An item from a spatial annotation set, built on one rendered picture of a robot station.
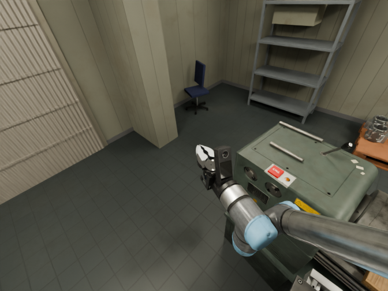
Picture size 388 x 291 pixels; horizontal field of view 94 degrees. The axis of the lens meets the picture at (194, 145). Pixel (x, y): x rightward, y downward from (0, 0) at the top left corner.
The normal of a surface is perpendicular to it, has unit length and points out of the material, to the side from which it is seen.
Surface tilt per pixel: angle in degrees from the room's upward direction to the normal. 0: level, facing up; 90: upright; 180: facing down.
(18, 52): 90
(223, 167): 61
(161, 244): 0
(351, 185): 0
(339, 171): 0
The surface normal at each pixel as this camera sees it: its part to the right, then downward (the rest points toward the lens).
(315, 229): -0.89, -0.43
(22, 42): 0.72, 0.43
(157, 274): -0.06, -0.74
